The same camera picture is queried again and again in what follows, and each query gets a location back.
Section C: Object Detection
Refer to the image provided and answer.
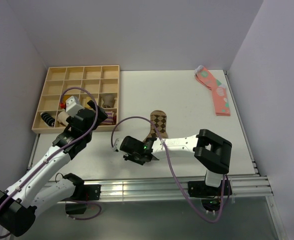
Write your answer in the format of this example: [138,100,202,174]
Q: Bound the brown argyle sock pair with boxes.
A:
[143,110,168,142]

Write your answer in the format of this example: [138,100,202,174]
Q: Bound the pale yellow rolled sock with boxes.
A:
[82,97,92,109]

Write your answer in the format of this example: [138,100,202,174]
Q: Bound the purple striped rolled sock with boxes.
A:
[101,111,117,125]

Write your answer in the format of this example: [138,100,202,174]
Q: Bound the wooden compartment tray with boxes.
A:
[32,65,120,134]

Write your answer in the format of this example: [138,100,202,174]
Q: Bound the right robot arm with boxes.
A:
[113,129,233,195]

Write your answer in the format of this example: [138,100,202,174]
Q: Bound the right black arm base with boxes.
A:
[187,180,223,198]

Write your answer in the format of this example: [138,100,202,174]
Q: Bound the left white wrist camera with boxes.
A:
[59,96,84,117]

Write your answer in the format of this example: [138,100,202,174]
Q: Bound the cream rolled sock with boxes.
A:
[57,110,69,126]

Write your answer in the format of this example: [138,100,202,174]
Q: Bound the pink patterned sock pair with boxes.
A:
[194,65,231,116]

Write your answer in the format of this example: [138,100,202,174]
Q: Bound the black box under rail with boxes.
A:
[65,203,87,216]

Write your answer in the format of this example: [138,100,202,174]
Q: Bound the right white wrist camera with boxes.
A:
[112,138,123,152]

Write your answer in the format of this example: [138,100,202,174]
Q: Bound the black white striped rolled sock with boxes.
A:
[40,112,55,128]

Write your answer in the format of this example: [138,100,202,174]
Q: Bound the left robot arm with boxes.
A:
[0,105,108,239]

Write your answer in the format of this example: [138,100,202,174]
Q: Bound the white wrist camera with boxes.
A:
[112,138,123,152]
[59,96,84,117]

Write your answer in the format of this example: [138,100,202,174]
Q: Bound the grey beige rolled sock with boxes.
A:
[101,94,116,109]

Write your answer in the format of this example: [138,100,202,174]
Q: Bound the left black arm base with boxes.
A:
[64,184,101,201]

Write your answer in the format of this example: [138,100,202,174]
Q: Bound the aluminium rail frame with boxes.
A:
[23,70,288,240]

